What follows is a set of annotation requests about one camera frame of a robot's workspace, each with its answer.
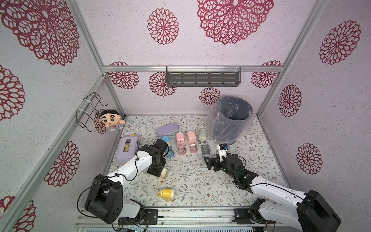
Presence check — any yellow pencil sharpener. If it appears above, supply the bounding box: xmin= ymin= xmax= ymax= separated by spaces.
xmin=160 ymin=168 xmax=168 ymax=179
xmin=158 ymin=188 xmax=175 ymax=201

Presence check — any clear sharpener shavings tray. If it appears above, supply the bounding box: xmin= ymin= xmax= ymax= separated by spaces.
xmin=201 ymin=144 xmax=211 ymax=155

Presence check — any pink sharpener shavings tray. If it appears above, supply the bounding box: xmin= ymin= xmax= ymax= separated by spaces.
xmin=189 ymin=144 xmax=198 ymax=154

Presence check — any green pencil sharpener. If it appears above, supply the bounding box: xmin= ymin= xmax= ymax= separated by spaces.
xmin=198 ymin=129 xmax=207 ymax=143

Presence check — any blue pencil sharpener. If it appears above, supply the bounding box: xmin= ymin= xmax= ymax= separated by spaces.
xmin=161 ymin=135 xmax=172 ymax=148

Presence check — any pink pencil sharpener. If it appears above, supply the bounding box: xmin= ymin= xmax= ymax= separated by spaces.
xmin=187 ymin=131 xmax=197 ymax=145
xmin=176 ymin=132 xmax=185 ymax=146

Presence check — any blue sharpener shavings tray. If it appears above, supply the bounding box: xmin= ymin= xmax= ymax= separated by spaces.
xmin=166 ymin=147 xmax=174 ymax=159

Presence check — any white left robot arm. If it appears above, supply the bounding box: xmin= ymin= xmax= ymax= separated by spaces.
xmin=76 ymin=139 xmax=170 ymax=225

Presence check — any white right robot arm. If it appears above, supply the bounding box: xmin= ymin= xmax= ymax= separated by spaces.
xmin=204 ymin=154 xmax=341 ymax=232

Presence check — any purple pencil case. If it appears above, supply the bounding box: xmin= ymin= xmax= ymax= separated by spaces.
xmin=156 ymin=122 xmax=179 ymax=136

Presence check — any purple tissue box holder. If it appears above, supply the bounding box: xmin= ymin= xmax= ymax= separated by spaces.
xmin=117 ymin=134 xmax=140 ymax=165

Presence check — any clear plastic bin liner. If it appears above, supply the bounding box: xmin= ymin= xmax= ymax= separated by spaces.
xmin=206 ymin=95 xmax=256 ymax=147

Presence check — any grey trash bin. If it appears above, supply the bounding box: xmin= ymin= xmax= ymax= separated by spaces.
xmin=211 ymin=96 xmax=254 ymax=147

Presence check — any Shin-chan plush doll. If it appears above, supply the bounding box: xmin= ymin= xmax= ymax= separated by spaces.
xmin=99 ymin=109 xmax=126 ymax=131

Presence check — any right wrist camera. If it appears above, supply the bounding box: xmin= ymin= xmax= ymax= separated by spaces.
xmin=217 ymin=144 xmax=228 ymax=162

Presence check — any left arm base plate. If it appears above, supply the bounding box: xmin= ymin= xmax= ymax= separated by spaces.
xmin=118 ymin=208 xmax=158 ymax=227

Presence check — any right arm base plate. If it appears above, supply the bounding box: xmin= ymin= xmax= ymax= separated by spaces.
xmin=232 ymin=208 xmax=267 ymax=224

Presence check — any black wire wall basket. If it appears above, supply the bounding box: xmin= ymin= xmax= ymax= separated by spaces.
xmin=75 ymin=92 xmax=107 ymax=133

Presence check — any grey wall shelf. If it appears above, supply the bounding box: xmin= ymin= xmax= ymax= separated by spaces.
xmin=165 ymin=66 xmax=242 ymax=87

